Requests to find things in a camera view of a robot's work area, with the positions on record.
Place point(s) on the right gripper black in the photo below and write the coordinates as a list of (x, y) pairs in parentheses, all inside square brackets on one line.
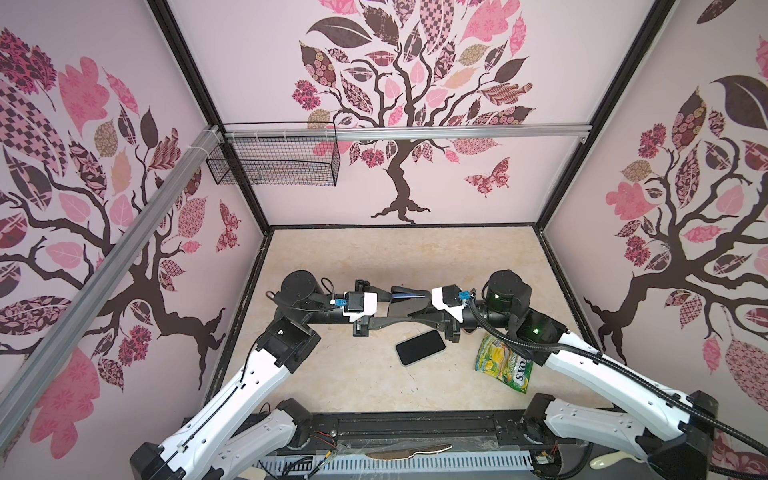
[(444, 323)]

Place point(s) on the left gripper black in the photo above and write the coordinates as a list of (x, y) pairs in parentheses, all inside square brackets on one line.
[(363, 330)]

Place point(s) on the black smartphone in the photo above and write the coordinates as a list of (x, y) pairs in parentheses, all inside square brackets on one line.
[(406, 302)]

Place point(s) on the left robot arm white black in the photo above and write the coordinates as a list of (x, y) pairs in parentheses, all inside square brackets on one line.
[(217, 442)]

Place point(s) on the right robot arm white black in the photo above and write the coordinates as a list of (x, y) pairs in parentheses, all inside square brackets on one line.
[(671, 431)]

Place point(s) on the black phone centre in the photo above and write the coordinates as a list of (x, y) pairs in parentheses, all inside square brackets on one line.
[(420, 347)]

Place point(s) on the green yellow candy bag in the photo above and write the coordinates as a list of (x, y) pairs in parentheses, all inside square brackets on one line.
[(497, 360)]

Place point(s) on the wooden knife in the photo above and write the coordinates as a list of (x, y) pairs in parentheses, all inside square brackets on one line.
[(409, 453)]

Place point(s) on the white spoon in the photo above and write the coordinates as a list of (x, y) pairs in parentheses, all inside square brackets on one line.
[(608, 460)]

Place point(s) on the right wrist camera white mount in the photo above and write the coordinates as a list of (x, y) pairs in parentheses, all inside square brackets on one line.
[(450, 299)]

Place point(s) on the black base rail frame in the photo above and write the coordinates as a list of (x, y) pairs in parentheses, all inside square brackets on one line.
[(331, 434)]

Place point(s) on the white perforated cable tray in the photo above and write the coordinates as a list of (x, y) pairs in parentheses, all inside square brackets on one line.
[(447, 462)]

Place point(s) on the aluminium rail back wall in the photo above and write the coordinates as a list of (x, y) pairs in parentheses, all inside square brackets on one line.
[(580, 131)]

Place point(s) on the aluminium rail wall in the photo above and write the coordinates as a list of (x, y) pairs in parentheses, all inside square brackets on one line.
[(22, 393), (580, 131)]

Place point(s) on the black wire basket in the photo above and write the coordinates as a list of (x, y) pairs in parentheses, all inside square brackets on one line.
[(277, 153)]

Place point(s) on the aluminium rail left wall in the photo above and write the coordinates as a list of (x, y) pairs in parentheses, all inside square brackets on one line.
[(22, 393)]

